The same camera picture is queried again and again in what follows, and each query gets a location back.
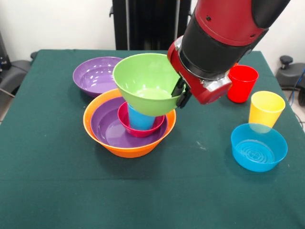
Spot black padded chair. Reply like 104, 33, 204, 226
0, 59, 31, 96

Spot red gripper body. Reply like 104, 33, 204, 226
167, 36, 233, 105

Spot large orange plastic bowl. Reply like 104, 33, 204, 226
83, 89, 177, 159

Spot dark green tablecloth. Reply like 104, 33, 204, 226
0, 49, 305, 229

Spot purple plastic bowl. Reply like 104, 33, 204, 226
72, 56, 124, 98
91, 96, 169, 148

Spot blue plastic cup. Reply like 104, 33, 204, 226
128, 104, 156, 131

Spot green plastic bowl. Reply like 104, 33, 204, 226
112, 52, 187, 117

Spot yellow plastic cup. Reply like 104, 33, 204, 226
248, 91, 286, 128

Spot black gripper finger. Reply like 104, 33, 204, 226
171, 77, 186, 97
176, 90, 193, 109

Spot red plastic cup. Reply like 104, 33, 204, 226
227, 64, 259, 104

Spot blue plastic bowl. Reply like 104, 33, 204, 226
230, 123, 288, 173

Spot pink plastic bowl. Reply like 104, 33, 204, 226
117, 101, 166, 138

